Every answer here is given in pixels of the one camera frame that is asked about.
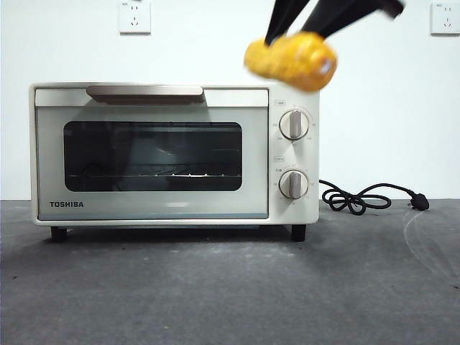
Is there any yellow corn cob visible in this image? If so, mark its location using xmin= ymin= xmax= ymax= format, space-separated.
xmin=243 ymin=31 xmax=339 ymax=92

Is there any glass oven door with handle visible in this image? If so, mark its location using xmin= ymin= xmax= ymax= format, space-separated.
xmin=34 ymin=86 xmax=270 ymax=221

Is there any cream Toshiba toaster oven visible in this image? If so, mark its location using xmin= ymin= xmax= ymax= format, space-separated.
xmin=29 ymin=82 xmax=321 ymax=242

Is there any cream temperature knob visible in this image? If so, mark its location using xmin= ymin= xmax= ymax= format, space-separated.
xmin=279 ymin=109 xmax=311 ymax=142

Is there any cream timer knob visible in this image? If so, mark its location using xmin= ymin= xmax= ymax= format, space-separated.
xmin=279 ymin=169 xmax=311 ymax=201

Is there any white wall socket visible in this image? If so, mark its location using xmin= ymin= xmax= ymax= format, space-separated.
xmin=119 ymin=0 xmax=152 ymax=36
xmin=430 ymin=3 xmax=460 ymax=37

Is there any metal wire oven rack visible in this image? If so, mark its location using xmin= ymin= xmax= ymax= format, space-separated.
xmin=68 ymin=173 xmax=242 ymax=180

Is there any black oven power cable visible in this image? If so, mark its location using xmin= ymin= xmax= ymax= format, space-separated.
xmin=318 ymin=179 xmax=431 ymax=216

